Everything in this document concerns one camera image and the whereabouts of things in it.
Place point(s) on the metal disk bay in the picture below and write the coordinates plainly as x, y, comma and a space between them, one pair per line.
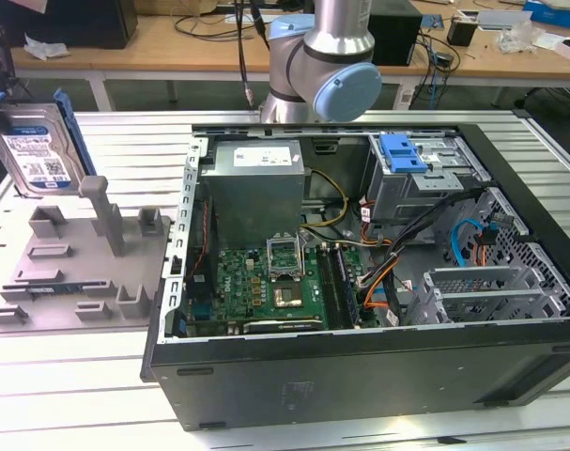
467, 277

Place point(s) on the grey power supply unit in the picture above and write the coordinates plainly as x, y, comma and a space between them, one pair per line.
251, 197

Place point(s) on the wooden desk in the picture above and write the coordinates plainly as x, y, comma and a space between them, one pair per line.
172, 51

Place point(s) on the crumpled white paper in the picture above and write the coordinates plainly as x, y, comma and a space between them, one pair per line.
45, 47

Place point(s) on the small black box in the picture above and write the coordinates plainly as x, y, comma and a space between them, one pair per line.
460, 32

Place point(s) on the blue plastic drive latch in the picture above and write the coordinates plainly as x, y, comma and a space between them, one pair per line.
402, 155

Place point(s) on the dark RAM stick white label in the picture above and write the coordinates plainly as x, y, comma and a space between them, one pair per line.
54, 287

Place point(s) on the black case fan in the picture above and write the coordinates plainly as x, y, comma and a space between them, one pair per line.
201, 286

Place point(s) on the hard disk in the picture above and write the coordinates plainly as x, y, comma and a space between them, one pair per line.
35, 150

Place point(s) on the large black computer tower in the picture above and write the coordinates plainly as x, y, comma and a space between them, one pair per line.
78, 23

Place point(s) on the grey parts rack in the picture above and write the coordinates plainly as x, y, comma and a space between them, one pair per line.
78, 263

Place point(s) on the metal optical drive cage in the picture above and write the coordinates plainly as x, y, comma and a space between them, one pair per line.
406, 197

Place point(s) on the clear plastic bag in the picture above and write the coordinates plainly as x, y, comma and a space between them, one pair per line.
519, 35

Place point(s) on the CPU socket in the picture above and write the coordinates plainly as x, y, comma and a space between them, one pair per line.
287, 297

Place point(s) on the black open PC case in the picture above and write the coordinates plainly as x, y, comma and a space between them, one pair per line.
359, 376

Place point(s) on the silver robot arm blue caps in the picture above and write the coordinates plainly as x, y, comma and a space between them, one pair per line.
322, 42

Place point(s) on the black square box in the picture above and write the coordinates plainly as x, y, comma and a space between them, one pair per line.
395, 40

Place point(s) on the blue cardboard box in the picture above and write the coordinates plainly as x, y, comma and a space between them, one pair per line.
549, 13

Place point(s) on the green motherboard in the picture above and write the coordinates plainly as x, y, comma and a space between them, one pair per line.
237, 291

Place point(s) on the black graphics card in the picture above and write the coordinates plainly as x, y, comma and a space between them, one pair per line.
284, 326

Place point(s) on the black RAM slot bank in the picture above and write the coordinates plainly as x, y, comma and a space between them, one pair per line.
329, 286

